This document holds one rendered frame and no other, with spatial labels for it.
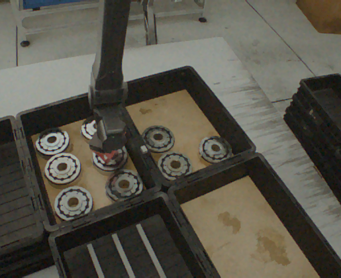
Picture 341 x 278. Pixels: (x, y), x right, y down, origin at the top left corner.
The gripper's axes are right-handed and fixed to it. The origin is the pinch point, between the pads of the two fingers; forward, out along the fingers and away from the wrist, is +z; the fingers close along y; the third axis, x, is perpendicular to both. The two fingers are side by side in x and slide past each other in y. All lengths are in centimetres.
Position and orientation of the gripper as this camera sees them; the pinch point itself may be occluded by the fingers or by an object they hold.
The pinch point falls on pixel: (109, 152)
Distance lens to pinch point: 92.3
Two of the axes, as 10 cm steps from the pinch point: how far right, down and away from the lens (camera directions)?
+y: 3.3, -7.3, 6.0
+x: -9.4, -3.0, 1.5
